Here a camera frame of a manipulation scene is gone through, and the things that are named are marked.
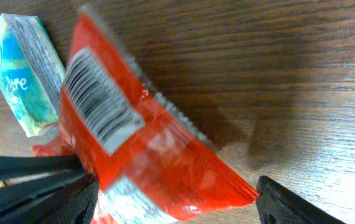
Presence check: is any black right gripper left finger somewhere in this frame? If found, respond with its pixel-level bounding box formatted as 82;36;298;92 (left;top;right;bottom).
0;156;99;223

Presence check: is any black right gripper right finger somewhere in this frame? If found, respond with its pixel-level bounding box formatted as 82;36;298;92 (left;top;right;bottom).
255;175;344;224

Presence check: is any red candy bag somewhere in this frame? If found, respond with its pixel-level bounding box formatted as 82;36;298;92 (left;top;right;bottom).
32;5;258;223

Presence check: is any green tissue pack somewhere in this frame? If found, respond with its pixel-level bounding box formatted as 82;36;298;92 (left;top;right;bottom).
0;13;65;137

